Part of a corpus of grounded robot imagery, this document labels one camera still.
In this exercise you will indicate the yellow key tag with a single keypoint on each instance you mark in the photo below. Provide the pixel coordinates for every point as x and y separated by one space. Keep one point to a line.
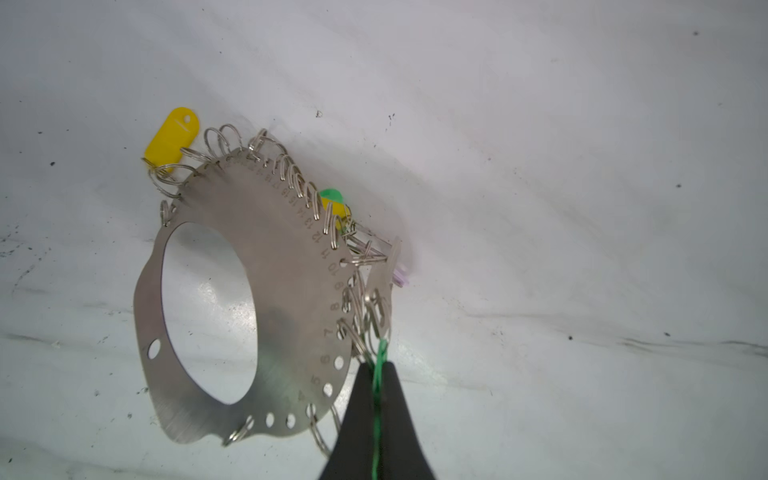
179 130

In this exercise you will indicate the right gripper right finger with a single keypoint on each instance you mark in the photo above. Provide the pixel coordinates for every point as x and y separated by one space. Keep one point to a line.
401 455

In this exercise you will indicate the metal keyring disc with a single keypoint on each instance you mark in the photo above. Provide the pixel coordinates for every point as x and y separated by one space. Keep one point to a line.
321 284

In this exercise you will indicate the green key tag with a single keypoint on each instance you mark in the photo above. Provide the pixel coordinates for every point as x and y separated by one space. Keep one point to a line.
377 382

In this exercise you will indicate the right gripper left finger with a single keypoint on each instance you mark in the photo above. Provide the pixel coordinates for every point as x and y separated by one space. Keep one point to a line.
352 456

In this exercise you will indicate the purple key tag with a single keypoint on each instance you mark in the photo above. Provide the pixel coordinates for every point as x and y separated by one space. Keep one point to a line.
399 278

